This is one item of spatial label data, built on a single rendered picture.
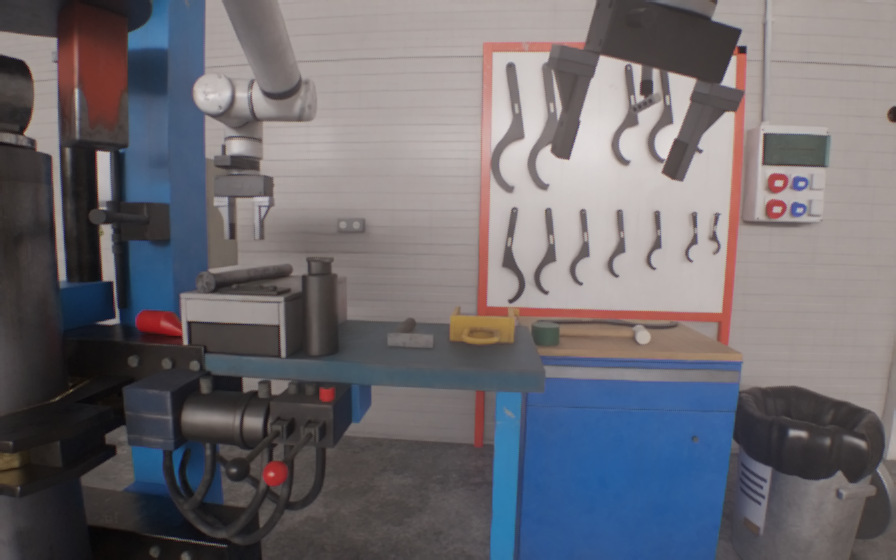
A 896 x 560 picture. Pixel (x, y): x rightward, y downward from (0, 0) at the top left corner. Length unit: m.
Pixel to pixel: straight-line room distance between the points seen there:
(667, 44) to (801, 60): 2.88
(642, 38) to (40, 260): 1.03
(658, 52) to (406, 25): 2.55
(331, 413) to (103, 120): 0.77
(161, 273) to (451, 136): 1.84
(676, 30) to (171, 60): 1.22
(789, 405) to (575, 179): 1.52
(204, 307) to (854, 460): 2.09
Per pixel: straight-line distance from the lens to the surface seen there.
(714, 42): 0.51
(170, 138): 1.38
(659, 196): 2.81
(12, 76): 1.14
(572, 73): 0.46
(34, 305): 1.08
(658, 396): 1.68
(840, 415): 2.41
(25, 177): 1.08
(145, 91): 1.44
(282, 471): 0.72
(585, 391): 1.61
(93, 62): 1.21
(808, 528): 2.24
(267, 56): 0.92
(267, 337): 1.00
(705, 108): 0.53
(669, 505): 1.87
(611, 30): 0.46
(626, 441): 1.71
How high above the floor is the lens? 1.33
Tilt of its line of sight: 6 degrees down
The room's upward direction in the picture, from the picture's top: 1 degrees clockwise
